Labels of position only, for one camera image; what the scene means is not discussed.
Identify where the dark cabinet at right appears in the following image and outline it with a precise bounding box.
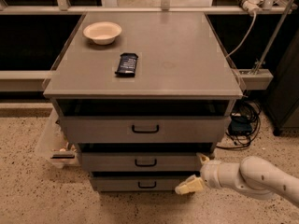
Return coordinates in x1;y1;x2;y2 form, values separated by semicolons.
264;31;299;136

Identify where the grey metal railing frame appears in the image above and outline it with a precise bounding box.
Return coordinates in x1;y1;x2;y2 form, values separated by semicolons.
0;0;299;92

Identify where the blue box with cables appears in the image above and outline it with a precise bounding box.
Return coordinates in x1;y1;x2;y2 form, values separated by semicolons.
218;100;262;151

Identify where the dark blue snack bar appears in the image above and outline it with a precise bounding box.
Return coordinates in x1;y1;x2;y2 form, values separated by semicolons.
115;53;138;77

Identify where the clear plastic bin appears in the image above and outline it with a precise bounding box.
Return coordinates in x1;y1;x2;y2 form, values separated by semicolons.
35;110;79;168

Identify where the grey bottom drawer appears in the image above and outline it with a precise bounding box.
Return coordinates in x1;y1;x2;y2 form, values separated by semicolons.
91;176;187;192

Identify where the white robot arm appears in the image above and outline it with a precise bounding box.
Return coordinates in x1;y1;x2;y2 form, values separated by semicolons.
175;153;299;206

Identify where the grey top drawer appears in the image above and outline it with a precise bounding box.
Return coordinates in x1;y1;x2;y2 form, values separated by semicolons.
60;117;231;144

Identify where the white power strip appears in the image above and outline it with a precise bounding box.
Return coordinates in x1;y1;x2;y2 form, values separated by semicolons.
235;0;263;16

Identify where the grey drawer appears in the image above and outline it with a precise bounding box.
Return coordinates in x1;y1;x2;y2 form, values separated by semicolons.
60;117;231;144
80;152;203;172
91;176;187;192

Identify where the grey drawer cabinet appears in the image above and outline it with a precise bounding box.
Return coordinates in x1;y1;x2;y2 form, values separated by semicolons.
44;12;242;179

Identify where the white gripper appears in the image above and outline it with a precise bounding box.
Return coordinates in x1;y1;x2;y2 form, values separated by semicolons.
175;153;221;195

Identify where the metal diagonal rod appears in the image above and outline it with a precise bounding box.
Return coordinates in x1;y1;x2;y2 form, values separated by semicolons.
250;0;294;75

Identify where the white power cable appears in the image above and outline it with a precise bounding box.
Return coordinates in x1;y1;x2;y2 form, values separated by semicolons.
225;10;258;60

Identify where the white paper bowl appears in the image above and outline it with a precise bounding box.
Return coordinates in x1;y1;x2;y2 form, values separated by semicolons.
83;21;122;45

